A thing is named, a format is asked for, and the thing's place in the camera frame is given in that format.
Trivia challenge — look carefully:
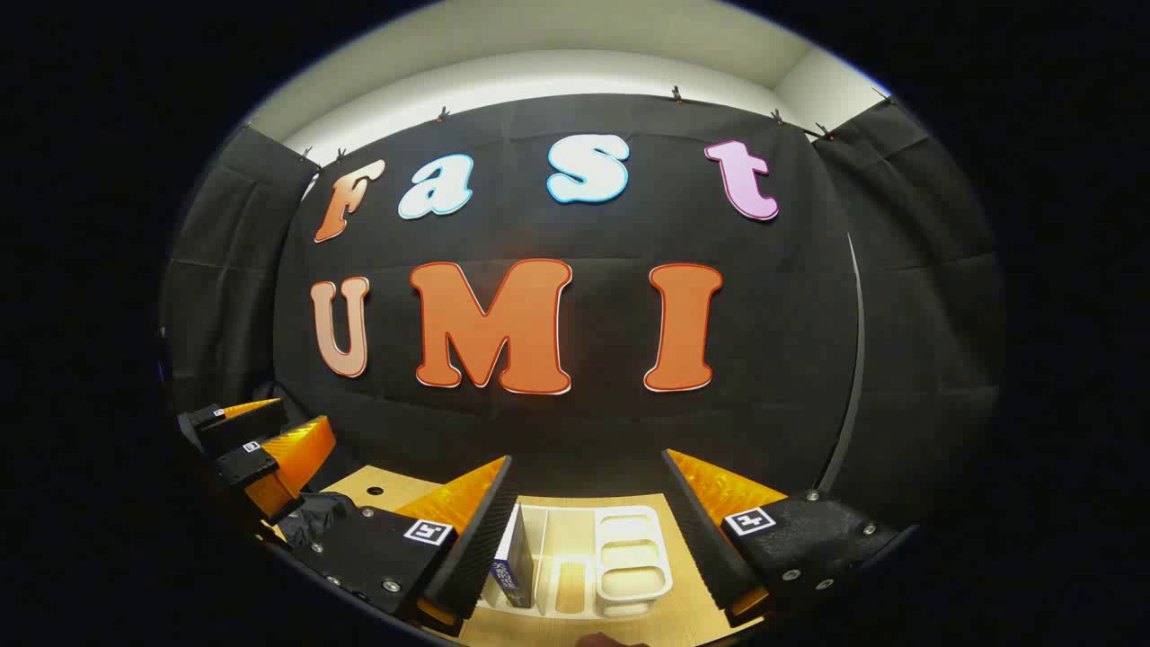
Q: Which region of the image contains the blue cover book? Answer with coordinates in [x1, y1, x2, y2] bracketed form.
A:
[490, 503, 537, 610]

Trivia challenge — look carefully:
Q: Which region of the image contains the thin grey frame pole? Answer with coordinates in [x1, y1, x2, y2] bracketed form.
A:
[818, 234, 865, 495]

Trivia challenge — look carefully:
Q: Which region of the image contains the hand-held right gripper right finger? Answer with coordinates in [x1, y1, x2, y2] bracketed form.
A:
[661, 448, 919, 628]

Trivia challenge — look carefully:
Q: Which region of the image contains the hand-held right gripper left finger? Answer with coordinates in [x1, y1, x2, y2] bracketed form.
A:
[277, 454, 520, 639]

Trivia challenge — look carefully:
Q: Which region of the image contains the white plastic bookshelf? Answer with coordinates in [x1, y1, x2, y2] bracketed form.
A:
[476, 503, 675, 621]

